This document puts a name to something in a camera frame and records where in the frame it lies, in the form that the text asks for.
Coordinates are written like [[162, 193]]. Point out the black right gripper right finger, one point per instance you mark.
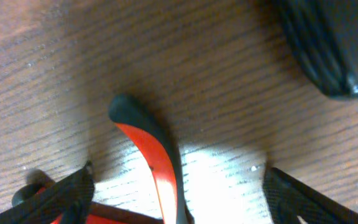
[[291, 201]]

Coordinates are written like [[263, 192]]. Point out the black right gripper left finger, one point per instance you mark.
[[66, 201]]

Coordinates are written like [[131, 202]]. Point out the red black pliers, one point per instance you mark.
[[132, 118]]

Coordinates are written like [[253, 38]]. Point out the black yellow precision screwdriver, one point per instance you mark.
[[323, 37]]

